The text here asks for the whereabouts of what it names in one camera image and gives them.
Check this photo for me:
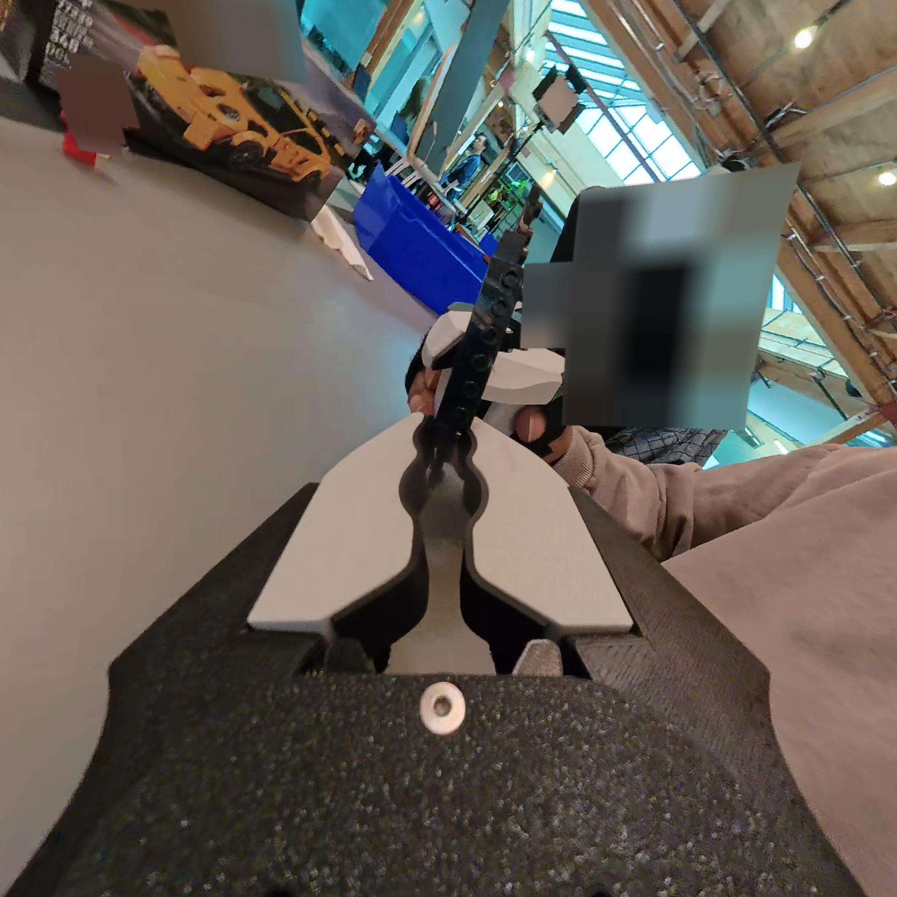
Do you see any black brick plate assembly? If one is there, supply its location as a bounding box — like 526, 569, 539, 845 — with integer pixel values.
429, 184, 544, 484

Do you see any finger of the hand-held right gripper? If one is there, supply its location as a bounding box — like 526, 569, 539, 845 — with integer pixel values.
482, 347, 566, 406
422, 314, 481, 372

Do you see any person's right forearm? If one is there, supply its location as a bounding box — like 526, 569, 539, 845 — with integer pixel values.
557, 426, 863, 562

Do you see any green plant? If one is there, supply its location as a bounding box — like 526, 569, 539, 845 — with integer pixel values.
491, 175, 537, 211

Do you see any person's right hand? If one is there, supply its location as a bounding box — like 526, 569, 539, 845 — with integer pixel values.
406, 361, 553, 446

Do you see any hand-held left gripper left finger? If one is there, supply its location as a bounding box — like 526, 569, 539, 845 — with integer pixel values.
247, 415, 430, 637

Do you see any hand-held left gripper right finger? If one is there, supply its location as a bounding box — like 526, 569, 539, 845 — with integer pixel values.
459, 415, 636, 639

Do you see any toy car box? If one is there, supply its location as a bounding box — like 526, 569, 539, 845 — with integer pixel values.
21, 0, 355, 224

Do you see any grey quilted cloth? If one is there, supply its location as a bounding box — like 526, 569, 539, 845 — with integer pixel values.
606, 427, 730, 465

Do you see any grey desk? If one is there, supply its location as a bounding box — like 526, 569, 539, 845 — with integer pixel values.
0, 115, 449, 877

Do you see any studio light panel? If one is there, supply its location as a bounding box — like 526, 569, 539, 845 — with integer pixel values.
531, 66, 586, 135

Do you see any grey slanted board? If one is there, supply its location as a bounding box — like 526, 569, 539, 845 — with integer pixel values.
406, 0, 513, 172

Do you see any torn white paper bag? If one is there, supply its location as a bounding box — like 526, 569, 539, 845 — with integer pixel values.
310, 210, 374, 281

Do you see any blue plastic bin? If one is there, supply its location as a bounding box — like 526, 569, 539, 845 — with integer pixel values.
352, 163, 500, 316

